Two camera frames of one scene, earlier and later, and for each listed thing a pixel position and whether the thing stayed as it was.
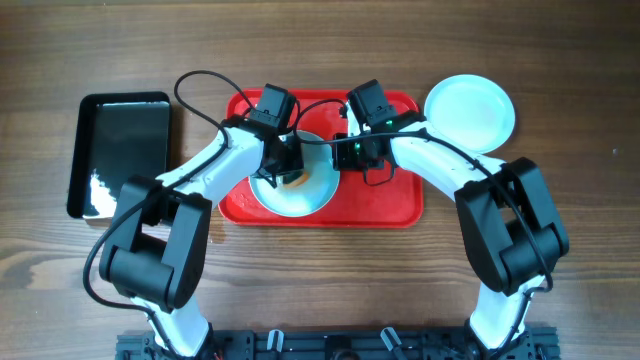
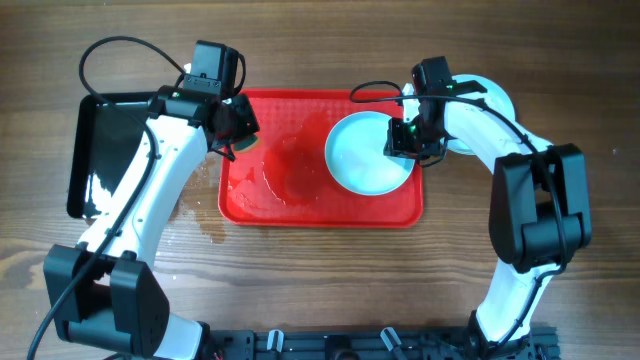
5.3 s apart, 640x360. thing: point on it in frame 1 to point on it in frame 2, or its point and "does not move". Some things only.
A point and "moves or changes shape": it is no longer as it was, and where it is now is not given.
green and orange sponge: [301, 180] moves or changes shape
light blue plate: [306, 199] to [355, 155]
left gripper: [288, 161] to [240, 123]
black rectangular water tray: [113, 137] does not move
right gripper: [351, 156] to [400, 138]
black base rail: [341, 345] does not move
